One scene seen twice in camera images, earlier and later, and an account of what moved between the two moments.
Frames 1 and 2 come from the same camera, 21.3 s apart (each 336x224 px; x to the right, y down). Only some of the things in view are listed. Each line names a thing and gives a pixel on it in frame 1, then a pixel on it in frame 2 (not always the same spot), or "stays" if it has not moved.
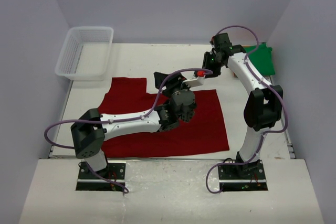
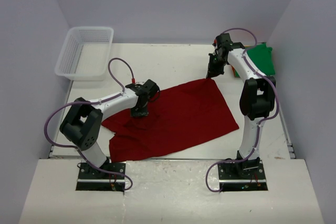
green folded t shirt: (262, 57) stays
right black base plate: (248, 177) stays
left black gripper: (175, 80) → (142, 113)
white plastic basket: (85, 53) stays
